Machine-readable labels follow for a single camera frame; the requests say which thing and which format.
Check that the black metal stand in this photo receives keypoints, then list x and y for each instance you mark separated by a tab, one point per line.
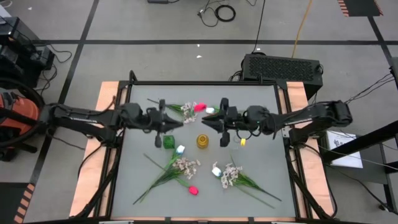
360	142

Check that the yellow ribbed glass vase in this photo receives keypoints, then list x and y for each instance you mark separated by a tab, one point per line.
202	141

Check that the black computer case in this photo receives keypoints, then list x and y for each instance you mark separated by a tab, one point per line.
280	70

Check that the green square glass vase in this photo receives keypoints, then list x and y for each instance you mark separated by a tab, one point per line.
168	142

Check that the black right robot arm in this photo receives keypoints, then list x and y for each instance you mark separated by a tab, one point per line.
311	113

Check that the black equipment rack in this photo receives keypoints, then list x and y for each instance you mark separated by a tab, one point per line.
15	43

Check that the black mat hazard stripes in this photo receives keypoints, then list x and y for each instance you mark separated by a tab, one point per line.
12	199
360	7

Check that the white blossom spray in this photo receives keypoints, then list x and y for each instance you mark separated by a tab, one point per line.
186	168
188	112
230	177

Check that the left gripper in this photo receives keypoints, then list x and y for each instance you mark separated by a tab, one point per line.
157	119

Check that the orange vacuum cleaner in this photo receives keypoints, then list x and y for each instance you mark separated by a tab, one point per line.
21	110

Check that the red artificial tulip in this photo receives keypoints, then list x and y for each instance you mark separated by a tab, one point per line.
193	190
200	107

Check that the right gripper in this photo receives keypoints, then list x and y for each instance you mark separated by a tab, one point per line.
231	119

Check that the white printed paper sheet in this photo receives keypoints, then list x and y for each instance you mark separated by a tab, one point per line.
348	155

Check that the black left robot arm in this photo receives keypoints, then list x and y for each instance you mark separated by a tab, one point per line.
77	113

